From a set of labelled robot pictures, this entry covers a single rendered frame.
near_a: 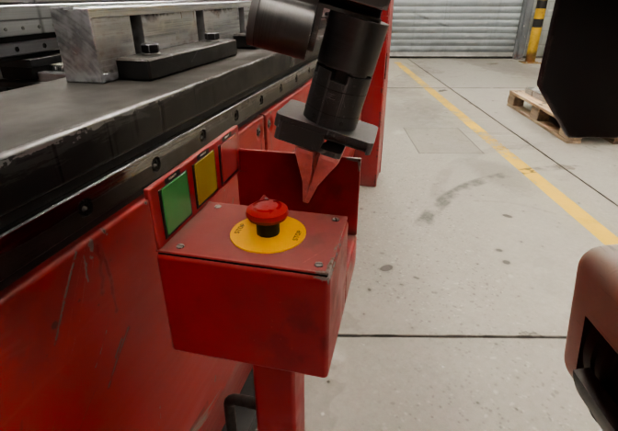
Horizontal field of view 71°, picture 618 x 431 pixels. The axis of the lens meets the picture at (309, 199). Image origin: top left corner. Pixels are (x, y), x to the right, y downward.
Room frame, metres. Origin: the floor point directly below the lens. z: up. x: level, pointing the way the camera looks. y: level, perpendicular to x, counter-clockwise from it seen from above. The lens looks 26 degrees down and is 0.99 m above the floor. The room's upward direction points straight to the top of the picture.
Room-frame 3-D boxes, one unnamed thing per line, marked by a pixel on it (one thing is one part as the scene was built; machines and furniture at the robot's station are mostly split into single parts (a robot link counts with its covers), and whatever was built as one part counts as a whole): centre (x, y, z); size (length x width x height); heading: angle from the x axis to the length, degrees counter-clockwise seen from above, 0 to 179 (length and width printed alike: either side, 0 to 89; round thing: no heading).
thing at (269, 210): (0.36, 0.04, 0.79); 0.04 x 0.04 x 0.04
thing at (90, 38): (1.41, 0.09, 0.92); 1.67 x 0.06 x 0.10; 165
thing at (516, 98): (3.57, -2.30, 0.07); 1.20 x 0.80 x 0.14; 177
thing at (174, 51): (0.76, 0.21, 0.89); 0.30 x 0.05 x 0.03; 165
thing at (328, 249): (0.40, 0.04, 0.75); 0.20 x 0.16 x 0.18; 167
